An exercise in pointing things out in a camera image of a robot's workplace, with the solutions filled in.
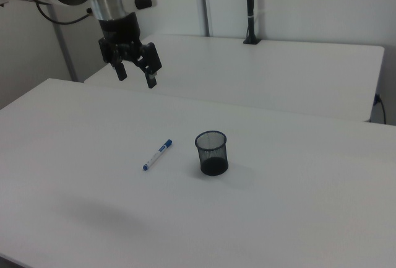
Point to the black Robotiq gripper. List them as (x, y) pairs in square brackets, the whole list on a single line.
[(120, 31)]

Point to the blue and white marker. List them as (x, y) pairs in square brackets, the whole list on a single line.
[(157, 154)]

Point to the white side table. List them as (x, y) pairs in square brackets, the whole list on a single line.
[(247, 73)]

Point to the black mesh pen cup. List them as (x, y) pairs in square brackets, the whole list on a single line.
[(213, 166)]

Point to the small blue plug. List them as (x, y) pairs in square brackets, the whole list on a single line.
[(377, 98)]

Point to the grey aluminium wall post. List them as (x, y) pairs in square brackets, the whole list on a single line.
[(63, 48), (205, 2)]

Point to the black clamp camera stand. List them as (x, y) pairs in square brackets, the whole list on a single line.
[(250, 2)]

